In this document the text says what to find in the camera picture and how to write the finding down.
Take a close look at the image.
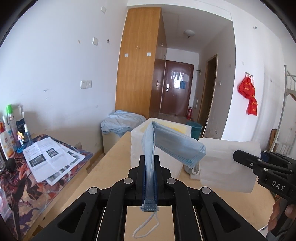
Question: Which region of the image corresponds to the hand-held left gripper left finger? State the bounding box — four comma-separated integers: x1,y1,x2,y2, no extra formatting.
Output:
30,156,147,241

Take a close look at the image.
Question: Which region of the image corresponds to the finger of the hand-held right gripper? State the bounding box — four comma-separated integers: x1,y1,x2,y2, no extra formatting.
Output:
233,149,292,178
261,151,296,170

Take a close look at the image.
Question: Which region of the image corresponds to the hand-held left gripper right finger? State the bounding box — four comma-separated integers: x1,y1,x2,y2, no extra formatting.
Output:
154,156,266,241

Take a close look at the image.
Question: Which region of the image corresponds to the white tissue pack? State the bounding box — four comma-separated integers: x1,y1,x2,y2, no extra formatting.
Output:
198,138,262,193

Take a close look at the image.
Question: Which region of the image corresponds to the white foam box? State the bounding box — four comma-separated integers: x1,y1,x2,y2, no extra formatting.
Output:
131,117,193,179

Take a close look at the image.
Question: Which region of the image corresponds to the blue face mask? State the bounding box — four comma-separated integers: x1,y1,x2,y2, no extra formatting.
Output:
132,122,206,239

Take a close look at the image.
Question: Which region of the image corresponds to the person's right hand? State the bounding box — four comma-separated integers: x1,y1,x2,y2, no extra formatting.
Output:
268,198,296,232

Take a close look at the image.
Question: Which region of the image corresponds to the leaning wooden board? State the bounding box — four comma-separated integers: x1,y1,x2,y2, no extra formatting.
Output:
269,128,278,151

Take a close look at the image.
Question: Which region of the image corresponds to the white bin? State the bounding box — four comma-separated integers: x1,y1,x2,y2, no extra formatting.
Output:
103,133,121,154

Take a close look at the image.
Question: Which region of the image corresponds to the red fabric bag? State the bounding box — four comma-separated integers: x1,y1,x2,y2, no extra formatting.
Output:
247,82,256,100
246,97,258,116
238,77,252,98

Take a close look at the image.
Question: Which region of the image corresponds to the grey metal bunk bed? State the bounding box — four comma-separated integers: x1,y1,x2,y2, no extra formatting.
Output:
269,64,296,154

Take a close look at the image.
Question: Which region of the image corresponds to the teal metal canister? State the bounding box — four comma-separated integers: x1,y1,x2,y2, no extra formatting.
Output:
186,122,203,141

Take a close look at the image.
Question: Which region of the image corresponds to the light blue cloth pile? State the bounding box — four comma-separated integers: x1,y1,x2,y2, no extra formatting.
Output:
101,110,147,139

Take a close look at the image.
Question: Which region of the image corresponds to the printed paper leaflet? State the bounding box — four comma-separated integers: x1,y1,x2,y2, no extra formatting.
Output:
45,143,85,186
23,136,77,182

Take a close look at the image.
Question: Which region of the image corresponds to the dark brown entrance door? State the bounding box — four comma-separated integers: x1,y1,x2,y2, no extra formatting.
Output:
159,59,194,117

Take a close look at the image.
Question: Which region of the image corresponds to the patterned desk mat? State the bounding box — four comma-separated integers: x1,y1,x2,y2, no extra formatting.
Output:
0,134,93,239

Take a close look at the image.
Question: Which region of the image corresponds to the wooden wardrobe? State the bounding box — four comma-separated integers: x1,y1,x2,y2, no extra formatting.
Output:
115,7,167,120

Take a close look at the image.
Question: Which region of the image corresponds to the clear blue spray bottle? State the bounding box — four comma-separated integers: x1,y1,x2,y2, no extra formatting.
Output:
23,124,33,147

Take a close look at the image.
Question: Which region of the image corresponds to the small yellow-haired figurine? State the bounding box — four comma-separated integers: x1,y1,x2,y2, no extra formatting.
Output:
17,131,26,151

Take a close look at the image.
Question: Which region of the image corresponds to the black round device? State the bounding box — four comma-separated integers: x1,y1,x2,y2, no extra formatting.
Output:
5,158,16,172

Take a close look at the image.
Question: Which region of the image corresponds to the white orange lotion bottle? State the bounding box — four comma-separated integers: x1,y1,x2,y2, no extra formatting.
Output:
0,123,15,160

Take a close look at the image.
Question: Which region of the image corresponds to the green-capped spray can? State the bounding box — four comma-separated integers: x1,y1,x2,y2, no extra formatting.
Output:
6,105,19,149

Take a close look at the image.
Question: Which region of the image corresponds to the wooden side door frame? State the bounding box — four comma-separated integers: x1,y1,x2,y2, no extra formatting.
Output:
198,54,218,139

